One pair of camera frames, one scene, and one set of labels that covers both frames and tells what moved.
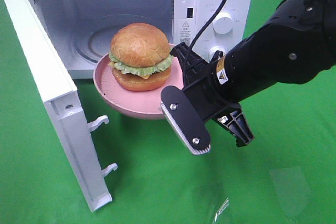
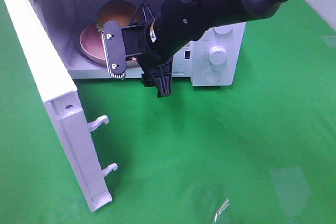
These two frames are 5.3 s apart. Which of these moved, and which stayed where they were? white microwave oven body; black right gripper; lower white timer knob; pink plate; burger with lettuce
Moved: burger with lettuce; black right gripper; pink plate
Stayed: lower white timer knob; white microwave oven body
